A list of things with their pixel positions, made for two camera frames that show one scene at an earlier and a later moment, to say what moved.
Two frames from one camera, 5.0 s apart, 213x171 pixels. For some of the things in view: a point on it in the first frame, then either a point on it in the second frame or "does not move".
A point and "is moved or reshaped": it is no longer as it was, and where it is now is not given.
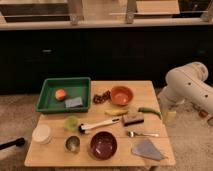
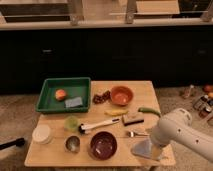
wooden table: (123, 127) does not move
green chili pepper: (147, 110) does not move
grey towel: (147, 149) is moved or reshaped
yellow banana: (117, 112) does not move
